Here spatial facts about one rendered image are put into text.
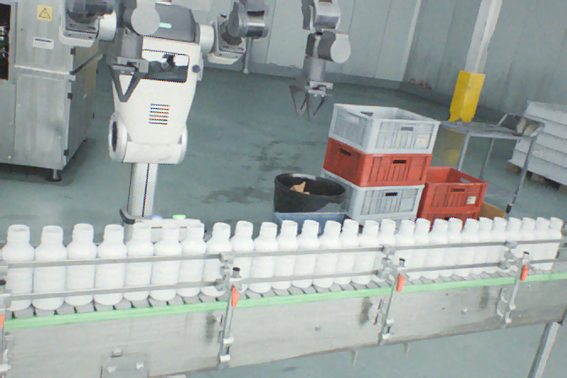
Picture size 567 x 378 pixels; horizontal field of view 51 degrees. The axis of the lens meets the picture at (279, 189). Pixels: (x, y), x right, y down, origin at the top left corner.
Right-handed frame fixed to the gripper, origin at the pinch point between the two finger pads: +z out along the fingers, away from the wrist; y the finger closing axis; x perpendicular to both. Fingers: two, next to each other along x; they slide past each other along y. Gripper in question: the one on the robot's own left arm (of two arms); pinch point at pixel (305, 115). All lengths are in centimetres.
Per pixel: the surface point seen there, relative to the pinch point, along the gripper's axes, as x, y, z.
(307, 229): 2.7, -14.5, 25.0
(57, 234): 60, -16, 24
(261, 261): 14.8, -16.6, 31.9
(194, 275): 30.9, -16.4, 34.5
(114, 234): 49, -16, 24
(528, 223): -75, -14, 25
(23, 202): 38, 308, 134
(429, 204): -215, 173, 88
